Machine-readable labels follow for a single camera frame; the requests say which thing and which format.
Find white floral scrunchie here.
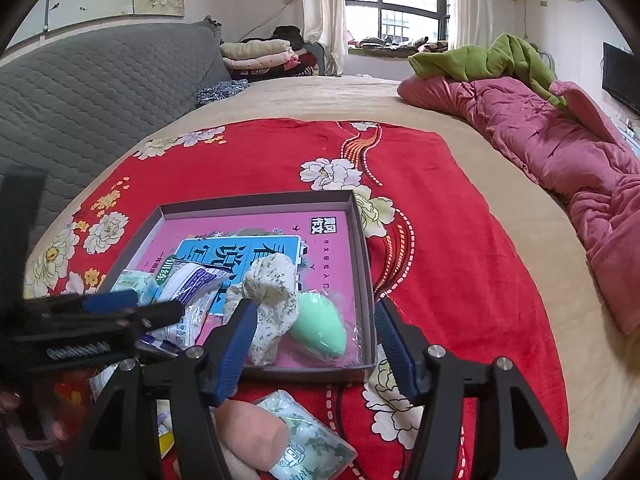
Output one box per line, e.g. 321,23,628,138
224,252,298,366

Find blue white snack packet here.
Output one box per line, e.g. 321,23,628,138
143,258,230,350

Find green makeup sponge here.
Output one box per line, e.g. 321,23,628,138
288,290,359,366

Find pink makeup sponge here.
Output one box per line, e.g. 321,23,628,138
213,400,288,473

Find green tissue pack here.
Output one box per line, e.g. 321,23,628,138
257,390,358,480
111,269,160,306

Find pink bunny plush with tiara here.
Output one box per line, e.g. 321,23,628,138
219,442,260,480

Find yellow white snack packet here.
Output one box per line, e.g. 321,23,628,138
89,364,175,460

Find left human hand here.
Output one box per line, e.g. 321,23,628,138
1,390,68,452

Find grey shallow cardboard box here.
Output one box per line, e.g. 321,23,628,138
102,188,394,382

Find red floral blanket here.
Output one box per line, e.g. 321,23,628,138
22,118,571,480

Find pink blue Chinese book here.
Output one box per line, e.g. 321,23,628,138
127,208,363,367

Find grey quilted headboard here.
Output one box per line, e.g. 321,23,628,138
1,18,229,245

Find blue patterned cloth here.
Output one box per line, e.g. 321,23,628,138
196,79,250,107

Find pink quilted comforter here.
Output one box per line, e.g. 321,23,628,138
397,75,639,335

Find stack of folded blankets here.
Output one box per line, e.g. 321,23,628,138
219,25,326,82

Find clothes on window sill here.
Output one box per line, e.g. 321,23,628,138
348,37,449,58

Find green blanket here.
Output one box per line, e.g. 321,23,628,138
408,34,567,110

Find white tv cabinet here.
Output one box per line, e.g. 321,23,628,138
618,118,640,157

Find black television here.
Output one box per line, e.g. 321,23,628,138
602,42,640,115

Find left cream curtain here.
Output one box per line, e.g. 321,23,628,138
298,0,348,76

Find cream curtain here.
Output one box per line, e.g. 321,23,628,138
449,0,495,49
298,0,348,76

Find right cream curtain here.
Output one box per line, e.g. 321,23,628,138
449,0,495,49

